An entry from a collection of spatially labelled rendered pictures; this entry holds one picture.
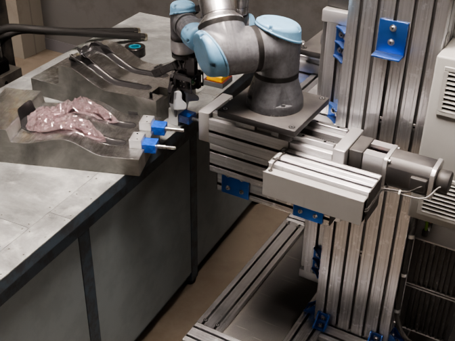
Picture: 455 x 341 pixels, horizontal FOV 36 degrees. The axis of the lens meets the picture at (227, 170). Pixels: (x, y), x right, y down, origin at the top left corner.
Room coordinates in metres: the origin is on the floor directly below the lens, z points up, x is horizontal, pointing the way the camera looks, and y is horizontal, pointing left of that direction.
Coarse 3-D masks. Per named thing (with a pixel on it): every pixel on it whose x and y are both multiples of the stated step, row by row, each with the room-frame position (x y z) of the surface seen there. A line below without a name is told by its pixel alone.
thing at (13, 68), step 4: (12, 68) 2.44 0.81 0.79; (16, 68) 2.44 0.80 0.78; (20, 68) 2.45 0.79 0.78; (8, 72) 2.41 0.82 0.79; (12, 72) 2.41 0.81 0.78; (16, 72) 2.43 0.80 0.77; (20, 72) 2.45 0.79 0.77; (0, 76) 2.37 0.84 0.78; (4, 76) 2.37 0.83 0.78; (8, 76) 2.39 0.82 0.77; (12, 76) 2.41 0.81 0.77; (16, 76) 2.43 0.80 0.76; (20, 76) 2.45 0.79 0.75; (0, 80) 2.35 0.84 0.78; (4, 80) 2.37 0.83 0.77; (8, 80) 2.39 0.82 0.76; (12, 80) 2.41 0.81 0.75; (0, 84) 2.35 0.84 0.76; (4, 84) 2.37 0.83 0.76
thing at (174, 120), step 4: (172, 112) 2.00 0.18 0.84; (180, 112) 2.00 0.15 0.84; (184, 112) 2.00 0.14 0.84; (188, 112) 2.00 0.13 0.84; (192, 112) 2.00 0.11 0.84; (172, 116) 2.00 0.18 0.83; (180, 116) 1.98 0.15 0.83; (184, 116) 1.98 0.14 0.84; (188, 116) 1.97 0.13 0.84; (192, 116) 1.99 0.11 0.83; (172, 120) 2.00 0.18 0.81; (176, 120) 1.99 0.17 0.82; (180, 120) 1.99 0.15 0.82; (184, 120) 1.98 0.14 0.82; (188, 120) 1.97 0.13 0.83; (192, 120) 1.99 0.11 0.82; (196, 120) 1.97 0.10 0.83; (176, 124) 1.99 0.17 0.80; (188, 124) 1.97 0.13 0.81
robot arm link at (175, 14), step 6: (180, 0) 2.02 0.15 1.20; (186, 0) 2.02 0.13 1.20; (174, 6) 1.98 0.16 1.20; (180, 6) 1.97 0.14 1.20; (186, 6) 1.97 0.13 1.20; (192, 6) 1.98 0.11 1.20; (174, 12) 1.97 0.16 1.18; (180, 12) 1.96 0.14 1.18; (186, 12) 1.97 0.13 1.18; (192, 12) 1.98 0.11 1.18; (174, 18) 1.97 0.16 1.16; (174, 24) 1.95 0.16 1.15; (174, 30) 1.97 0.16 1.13; (174, 36) 1.97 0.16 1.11; (180, 42) 1.97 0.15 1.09
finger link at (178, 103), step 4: (176, 92) 1.98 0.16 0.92; (180, 92) 1.98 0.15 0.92; (176, 96) 1.98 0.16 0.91; (180, 96) 1.97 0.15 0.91; (176, 100) 1.98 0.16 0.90; (180, 100) 1.97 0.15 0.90; (172, 104) 1.97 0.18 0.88; (176, 104) 1.97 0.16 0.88; (180, 104) 1.97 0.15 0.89; (184, 104) 1.96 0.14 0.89; (172, 108) 1.97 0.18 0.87; (176, 108) 1.97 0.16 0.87; (180, 108) 1.96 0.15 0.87; (184, 108) 1.96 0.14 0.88; (176, 112) 1.98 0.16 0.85; (176, 116) 1.98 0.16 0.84
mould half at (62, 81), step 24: (120, 48) 2.32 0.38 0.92; (48, 72) 2.25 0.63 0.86; (72, 72) 2.12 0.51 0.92; (120, 72) 2.19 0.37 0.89; (168, 72) 2.20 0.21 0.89; (48, 96) 2.17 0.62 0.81; (72, 96) 2.12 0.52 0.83; (96, 96) 2.08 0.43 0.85; (120, 96) 2.04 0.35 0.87; (144, 96) 2.01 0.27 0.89
